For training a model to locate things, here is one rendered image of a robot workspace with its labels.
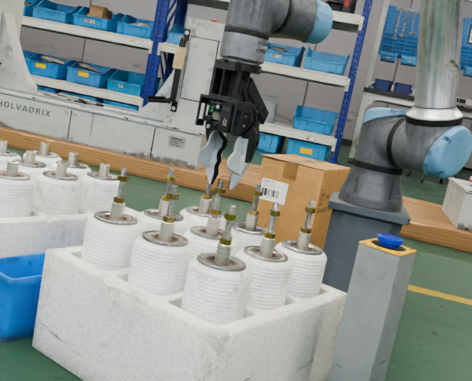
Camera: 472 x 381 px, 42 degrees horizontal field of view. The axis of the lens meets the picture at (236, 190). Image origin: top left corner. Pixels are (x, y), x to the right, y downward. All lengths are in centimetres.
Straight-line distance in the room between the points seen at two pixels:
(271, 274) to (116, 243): 26
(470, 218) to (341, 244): 158
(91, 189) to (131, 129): 171
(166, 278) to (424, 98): 68
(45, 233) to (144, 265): 38
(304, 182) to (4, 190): 112
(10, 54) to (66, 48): 682
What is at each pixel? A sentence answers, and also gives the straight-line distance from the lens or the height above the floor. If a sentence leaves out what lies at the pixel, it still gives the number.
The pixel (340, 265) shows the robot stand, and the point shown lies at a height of 16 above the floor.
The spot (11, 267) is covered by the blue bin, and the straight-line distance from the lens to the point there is 124.
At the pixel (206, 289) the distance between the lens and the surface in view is 89.
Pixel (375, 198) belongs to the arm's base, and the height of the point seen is 33.
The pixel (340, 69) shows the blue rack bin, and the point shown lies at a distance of 556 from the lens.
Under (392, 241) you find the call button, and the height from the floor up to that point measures 33.
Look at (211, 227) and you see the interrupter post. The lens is 107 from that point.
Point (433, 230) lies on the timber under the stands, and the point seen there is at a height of 6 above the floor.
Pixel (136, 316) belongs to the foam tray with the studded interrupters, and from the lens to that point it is 95.
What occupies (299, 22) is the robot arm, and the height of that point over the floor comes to 63.
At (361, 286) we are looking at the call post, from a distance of 98.
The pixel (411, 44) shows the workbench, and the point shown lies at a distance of 691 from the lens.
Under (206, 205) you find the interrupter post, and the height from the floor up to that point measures 27.
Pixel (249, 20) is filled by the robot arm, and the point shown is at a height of 62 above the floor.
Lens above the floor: 51
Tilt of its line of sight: 9 degrees down
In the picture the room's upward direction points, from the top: 11 degrees clockwise
